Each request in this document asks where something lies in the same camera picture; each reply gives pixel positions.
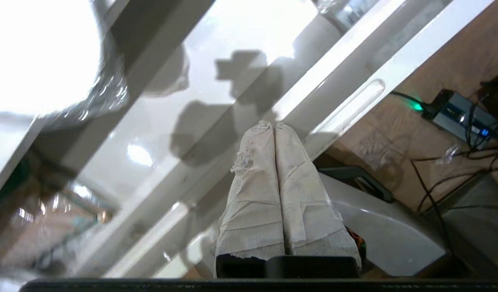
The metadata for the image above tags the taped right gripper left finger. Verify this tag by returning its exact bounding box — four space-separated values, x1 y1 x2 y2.
213 120 286 260

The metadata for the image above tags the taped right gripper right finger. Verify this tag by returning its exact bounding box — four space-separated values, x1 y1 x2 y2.
274 122 362 269

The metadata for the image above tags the beige cabinet drawer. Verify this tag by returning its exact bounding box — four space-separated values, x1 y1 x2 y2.
66 0 497 280

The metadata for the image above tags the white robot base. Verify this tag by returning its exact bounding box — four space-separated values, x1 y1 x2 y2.
192 166 448 278

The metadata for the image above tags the dark grey box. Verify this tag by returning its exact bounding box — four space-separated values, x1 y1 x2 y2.
421 174 498 280

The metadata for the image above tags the drink powder bag green label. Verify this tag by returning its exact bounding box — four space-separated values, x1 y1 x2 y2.
0 150 119 276

